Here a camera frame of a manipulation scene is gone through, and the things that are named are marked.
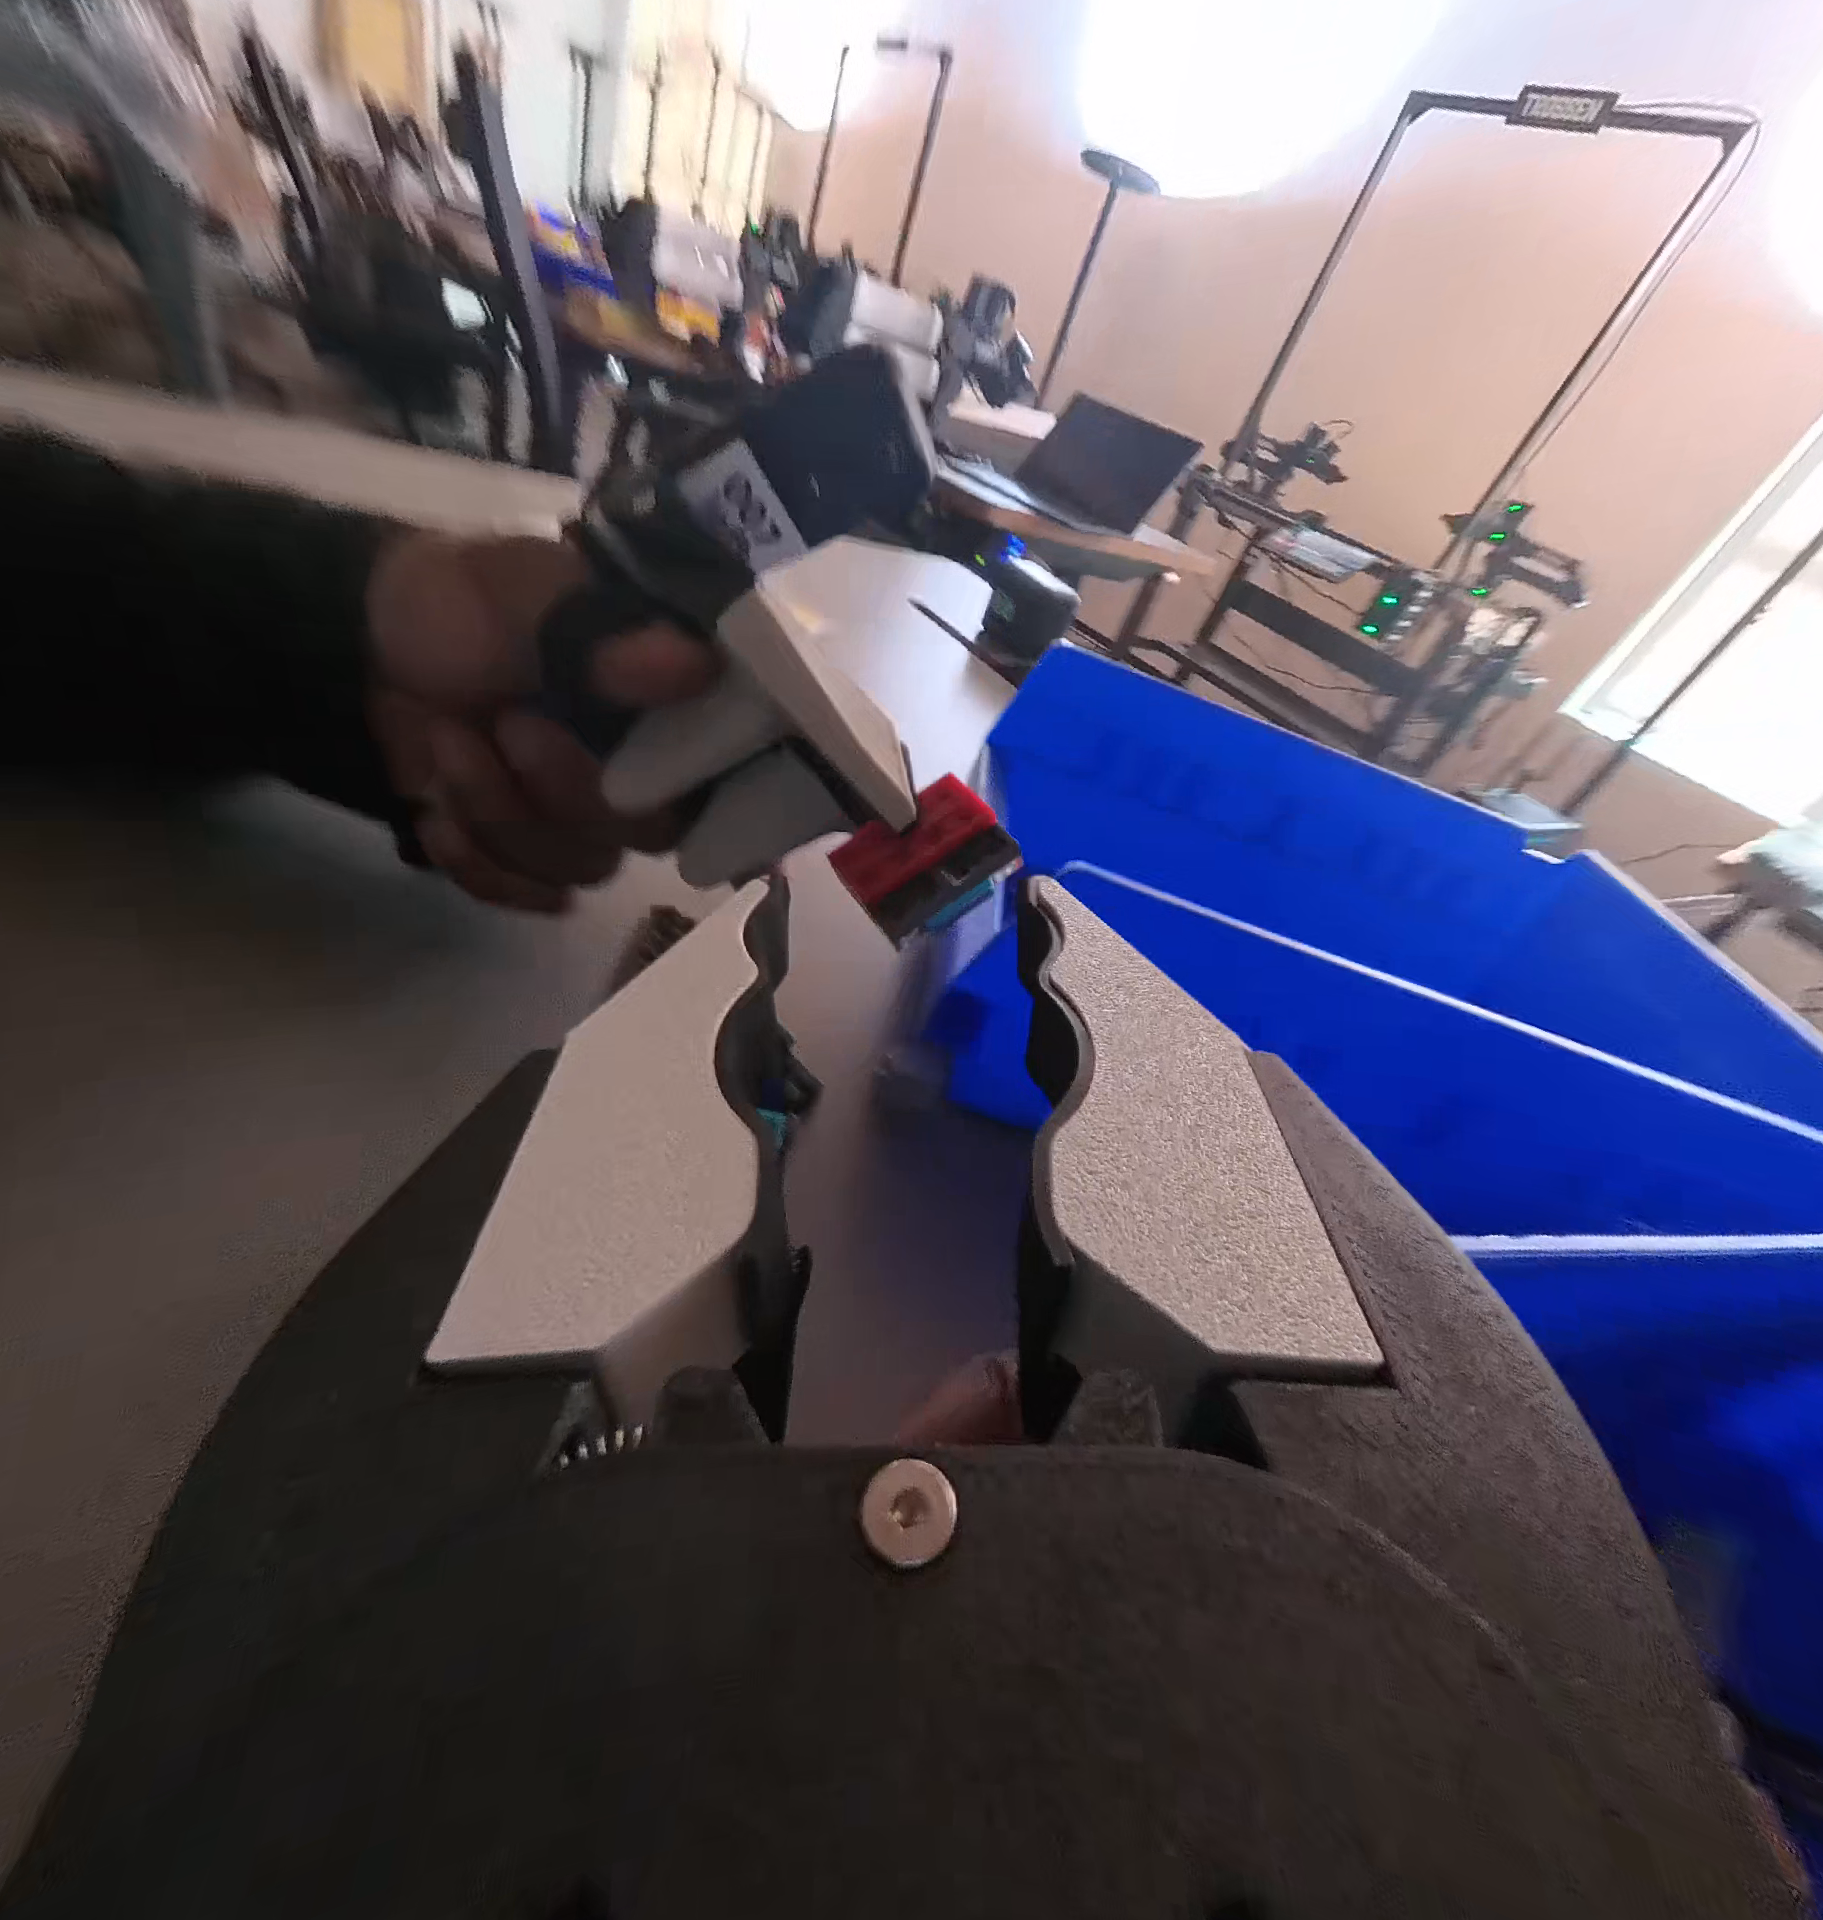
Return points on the blue plastic bin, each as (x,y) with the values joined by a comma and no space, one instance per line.
(1675,1426)
(1376,1050)
(1300,780)

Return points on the grey desk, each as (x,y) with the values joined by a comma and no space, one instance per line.
(251,1126)

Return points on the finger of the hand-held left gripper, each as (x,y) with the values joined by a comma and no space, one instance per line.
(821,691)
(754,826)

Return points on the black office chair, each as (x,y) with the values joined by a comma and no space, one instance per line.
(505,225)

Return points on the black laptop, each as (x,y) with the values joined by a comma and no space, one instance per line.
(1114,457)

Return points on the small side desk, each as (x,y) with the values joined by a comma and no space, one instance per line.
(1795,885)

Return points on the person's right hand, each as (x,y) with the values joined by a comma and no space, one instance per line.
(970,1403)

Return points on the black floor lamp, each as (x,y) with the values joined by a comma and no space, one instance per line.
(1721,646)
(1114,173)

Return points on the person's left hand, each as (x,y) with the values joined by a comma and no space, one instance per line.
(461,705)

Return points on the black router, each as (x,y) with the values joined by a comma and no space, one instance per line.
(1518,817)

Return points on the small black robot arm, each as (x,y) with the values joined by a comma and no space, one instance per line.
(1518,562)
(1293,457)

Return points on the small black device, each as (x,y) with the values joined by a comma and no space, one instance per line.
(1031,608)

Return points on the black metal frame rig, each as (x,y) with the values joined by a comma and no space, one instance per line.
(1563,107)

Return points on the robot station table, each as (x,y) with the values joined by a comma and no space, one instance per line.
(1346,646)

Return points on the red and teal brick assembly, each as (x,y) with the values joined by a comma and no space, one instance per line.
(925,862)

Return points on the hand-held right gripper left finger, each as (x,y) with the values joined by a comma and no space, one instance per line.
(610,1201)

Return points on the person's left forearm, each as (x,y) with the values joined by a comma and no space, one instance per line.
(145,601)

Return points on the black studded plate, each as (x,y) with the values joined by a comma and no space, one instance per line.
(664,942)

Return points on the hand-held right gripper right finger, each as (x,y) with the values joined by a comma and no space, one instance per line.
(1211,1201)

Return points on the window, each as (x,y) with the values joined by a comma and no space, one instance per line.
(1750,660)

